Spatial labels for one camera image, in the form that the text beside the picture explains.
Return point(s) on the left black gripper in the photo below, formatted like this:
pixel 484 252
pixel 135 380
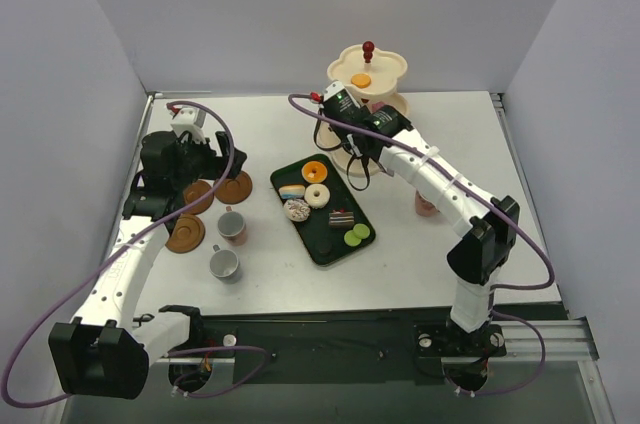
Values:
pixel 211 160

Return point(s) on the pink block cake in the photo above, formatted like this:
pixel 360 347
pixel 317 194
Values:
pixel 377 106

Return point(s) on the chocolate layer cake slice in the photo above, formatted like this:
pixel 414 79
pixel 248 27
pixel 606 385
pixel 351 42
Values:
pixel 341 219

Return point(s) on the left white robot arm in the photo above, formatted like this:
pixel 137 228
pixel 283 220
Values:
pixel 101 352

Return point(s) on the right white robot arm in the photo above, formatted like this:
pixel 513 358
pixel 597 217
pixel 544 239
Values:
pixel 388 138

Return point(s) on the brown coaster back right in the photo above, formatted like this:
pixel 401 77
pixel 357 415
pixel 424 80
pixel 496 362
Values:
pixel 234 190

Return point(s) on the brown coaster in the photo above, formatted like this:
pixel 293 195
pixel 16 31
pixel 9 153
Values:
pixel 234 190
pixel 188 233
pixel 196 192

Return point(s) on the brown coaster back left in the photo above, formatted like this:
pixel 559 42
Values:
pixel 196 192

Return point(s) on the orange glazed donut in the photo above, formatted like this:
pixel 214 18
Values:
pixel 314 172

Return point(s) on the pink mug left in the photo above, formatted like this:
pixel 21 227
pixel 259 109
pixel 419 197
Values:
pixel 232 227

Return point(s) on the orange macaron on stand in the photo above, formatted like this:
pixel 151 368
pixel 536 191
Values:
pixel 361 80

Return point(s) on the white glazed donut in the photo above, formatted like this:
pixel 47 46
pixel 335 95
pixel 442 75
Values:
pixel 317 195

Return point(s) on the cream three-tier dessert stand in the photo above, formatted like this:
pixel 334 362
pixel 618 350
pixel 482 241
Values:
pixel 385 68

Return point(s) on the orange white blue donut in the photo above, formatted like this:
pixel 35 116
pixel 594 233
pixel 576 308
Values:
pixel 296 191

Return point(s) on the dark green serving tray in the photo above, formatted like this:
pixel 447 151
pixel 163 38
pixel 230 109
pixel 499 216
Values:
pixel 316 229

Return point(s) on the brown coaster front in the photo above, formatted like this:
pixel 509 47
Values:
pixel 188 233

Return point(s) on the pink floral mug right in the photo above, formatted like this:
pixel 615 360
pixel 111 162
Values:
pixel 424 207

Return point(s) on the green macaron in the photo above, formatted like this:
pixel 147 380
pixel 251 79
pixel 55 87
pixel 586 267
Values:
pixel 351 239
pixel 361 231

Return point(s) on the sprinkled white donut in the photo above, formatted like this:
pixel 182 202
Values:
pixel 296 210

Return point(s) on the grey mug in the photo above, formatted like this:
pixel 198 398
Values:
pixel 225 265

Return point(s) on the dark chocolate macaron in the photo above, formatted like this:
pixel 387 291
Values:
pixel 324 248

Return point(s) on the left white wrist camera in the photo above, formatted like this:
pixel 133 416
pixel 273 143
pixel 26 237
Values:
pixel 188 123

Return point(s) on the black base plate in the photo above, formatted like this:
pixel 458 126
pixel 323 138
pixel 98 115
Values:
pixel 341 347

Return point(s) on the aluminium rail frame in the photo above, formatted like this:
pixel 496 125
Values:
pixel 539 169

